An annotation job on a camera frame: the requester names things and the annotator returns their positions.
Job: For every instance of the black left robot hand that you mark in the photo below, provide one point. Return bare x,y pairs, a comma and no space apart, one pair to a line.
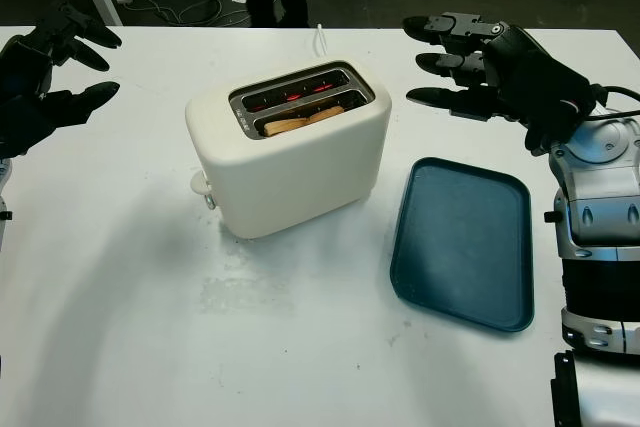
30,72

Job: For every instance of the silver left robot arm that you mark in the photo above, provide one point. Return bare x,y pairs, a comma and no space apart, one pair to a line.
3,207

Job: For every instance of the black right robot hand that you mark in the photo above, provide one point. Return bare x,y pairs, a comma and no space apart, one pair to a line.
540,82

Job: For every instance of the cream two-slot toaster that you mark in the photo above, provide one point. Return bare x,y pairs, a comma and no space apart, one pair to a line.
290,177

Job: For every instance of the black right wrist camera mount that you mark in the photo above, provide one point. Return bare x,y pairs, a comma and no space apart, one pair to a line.
542,139

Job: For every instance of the dark blue plastic tray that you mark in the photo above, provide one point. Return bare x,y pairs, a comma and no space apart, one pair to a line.
460,247

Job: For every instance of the silver toaster dial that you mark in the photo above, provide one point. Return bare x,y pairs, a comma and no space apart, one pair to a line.
210,202

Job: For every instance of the white toaster lever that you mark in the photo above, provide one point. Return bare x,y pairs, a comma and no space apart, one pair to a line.
199,183

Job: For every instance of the toast slice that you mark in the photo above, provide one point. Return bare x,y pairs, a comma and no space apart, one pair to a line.
300,122

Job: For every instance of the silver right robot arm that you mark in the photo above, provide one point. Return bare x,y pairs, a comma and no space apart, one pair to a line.
600,187

